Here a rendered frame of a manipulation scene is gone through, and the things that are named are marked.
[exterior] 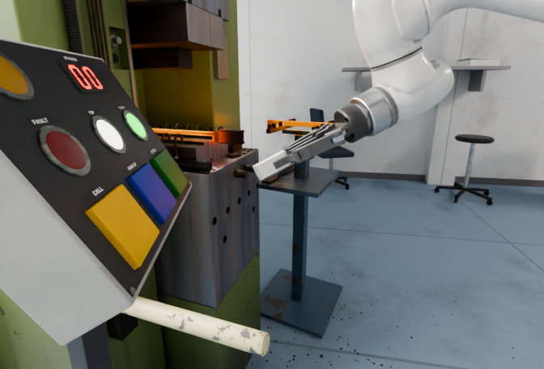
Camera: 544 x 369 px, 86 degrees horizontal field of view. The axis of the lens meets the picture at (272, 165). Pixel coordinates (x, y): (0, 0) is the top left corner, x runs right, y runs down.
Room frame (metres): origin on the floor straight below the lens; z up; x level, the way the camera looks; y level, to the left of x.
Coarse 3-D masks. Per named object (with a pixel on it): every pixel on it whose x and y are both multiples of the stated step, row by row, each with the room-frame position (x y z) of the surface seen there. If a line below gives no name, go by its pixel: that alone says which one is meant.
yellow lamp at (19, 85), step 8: (0, 56) 0.29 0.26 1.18; (0, 64) 0.28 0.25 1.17; (8, 64) 0.29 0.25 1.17; (0, 72) 0.28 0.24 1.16; (8, 72) 0.28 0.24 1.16; (16, 72) 0.30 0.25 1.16; (0, 80) 0.27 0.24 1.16; (8, 80) 0.28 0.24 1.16; (16, 80) 0.29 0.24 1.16; (24, 80) 0.30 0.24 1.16; (8, 88) 0.27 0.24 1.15; (16, 88) 0.28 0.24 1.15; (24, 88) 0.29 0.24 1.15
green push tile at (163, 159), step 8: (160, 152) 0.50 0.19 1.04; (152, 160) 0.45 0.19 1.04; (160, 160) 0.47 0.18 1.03; (168, 160) 0.50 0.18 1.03; (160, 168) 0.45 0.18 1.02; (168, 168) 0.48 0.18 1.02; (176, 168) 0.51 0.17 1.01; (168, 176) 0.46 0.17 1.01; (176, 176) 0.49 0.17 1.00; (184, 176) 0.52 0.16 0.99; (168, 184) 0.45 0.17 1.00; (176, 184) 0.47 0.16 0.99; (184, 184) 0.50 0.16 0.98; (176, 192) 0.45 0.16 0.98
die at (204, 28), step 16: (128, 16) 0.90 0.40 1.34; (144, 16) 0.88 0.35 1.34; (160, 16) 0.87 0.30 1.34; (176, 16) 0.85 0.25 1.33; (192, 16) 0.86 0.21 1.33; (208, 16) 0.94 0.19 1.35; (144, 32) 0.89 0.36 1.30; (160, 32) 0.87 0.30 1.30; (176, 32) 0.85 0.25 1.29; (192, 32) 0.86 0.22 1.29; (208, 32) 0.94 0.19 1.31; (144, 48) 0.98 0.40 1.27; (192, 48) 0.98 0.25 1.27; (208, 48) 0.98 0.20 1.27
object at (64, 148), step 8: (48, 136) 0.27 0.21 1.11; (56, 136) 0.28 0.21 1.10; (64, 136) 0.30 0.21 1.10; (48, 144) 0.27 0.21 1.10; (56, 144) 0.28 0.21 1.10; (64, 144) 0.29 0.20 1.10; (72, 144) 0.30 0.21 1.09; (56, 152) 0.27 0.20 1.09; (64, 152) 0.28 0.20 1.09; (72, 152) 0.29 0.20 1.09; (80, 152) 0.30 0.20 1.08; (64, 160) 0.27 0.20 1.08; (72, 160) 0.28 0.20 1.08; (80, 160) 0.29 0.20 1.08; (80, 168) 0.28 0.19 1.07
